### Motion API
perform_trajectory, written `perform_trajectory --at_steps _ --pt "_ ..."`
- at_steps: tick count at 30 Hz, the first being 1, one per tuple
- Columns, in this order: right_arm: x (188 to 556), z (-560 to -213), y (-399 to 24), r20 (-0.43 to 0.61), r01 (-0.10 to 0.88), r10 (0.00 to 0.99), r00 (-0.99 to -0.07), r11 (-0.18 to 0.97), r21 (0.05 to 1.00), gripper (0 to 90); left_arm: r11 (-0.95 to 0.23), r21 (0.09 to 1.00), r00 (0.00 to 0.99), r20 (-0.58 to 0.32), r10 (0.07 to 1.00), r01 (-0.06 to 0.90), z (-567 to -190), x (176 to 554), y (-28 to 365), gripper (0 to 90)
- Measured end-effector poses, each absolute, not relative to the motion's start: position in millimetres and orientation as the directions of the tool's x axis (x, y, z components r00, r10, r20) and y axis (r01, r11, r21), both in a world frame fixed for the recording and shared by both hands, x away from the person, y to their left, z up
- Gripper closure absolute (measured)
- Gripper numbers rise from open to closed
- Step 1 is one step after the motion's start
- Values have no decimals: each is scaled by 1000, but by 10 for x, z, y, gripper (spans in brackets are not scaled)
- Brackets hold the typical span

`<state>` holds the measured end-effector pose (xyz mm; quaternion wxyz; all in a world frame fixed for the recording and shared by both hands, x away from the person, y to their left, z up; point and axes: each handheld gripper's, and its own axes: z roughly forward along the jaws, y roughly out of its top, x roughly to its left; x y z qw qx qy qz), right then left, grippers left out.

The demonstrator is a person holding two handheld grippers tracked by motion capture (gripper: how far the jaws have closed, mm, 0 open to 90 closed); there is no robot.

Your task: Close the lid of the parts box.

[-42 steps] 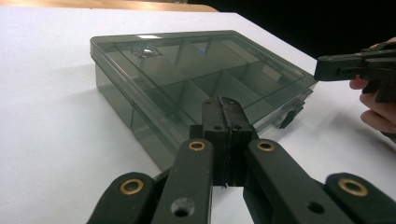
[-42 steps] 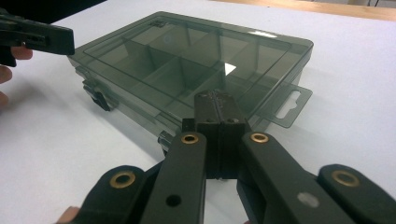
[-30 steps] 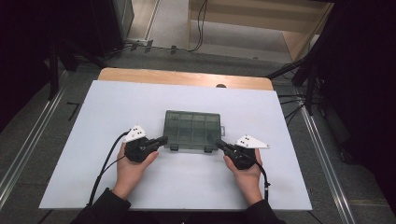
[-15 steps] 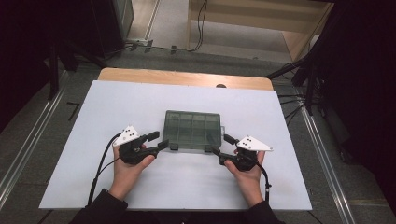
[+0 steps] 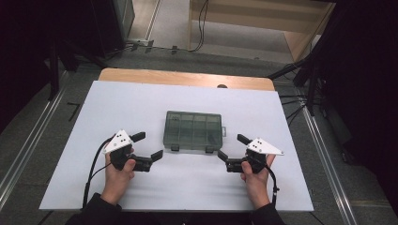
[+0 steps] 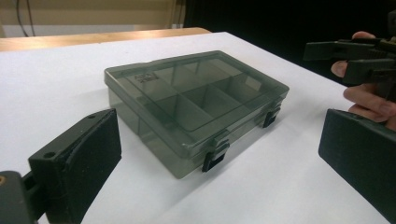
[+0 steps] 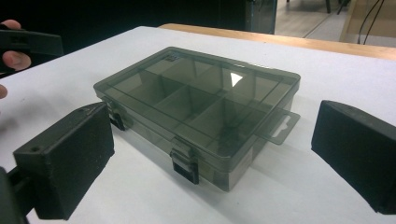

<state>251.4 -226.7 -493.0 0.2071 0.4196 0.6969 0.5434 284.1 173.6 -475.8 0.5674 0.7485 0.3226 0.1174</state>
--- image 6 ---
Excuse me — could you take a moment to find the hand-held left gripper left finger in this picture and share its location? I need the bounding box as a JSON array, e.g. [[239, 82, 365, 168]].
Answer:
[[27, 107, 122, 224]]

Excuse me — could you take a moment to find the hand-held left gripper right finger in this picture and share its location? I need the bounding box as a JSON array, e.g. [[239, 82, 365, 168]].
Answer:
[[318, 107, 396, 224]]

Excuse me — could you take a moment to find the grey translucent plastic compartment box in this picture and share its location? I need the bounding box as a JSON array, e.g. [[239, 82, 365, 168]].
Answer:
[[104, 49, 290, 180]]

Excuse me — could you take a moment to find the white table cover sheet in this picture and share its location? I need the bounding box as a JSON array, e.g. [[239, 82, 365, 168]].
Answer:
[[0, 31, 396, 224]]

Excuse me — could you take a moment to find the light wooden shelf unit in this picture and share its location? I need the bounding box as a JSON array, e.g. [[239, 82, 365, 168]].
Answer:
[[0, 0, 185, 39]]

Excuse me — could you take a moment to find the black hanging cable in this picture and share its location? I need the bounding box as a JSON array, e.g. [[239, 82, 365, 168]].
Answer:
[[16, 0, 26, 30], [27, 0, 36, 37]]

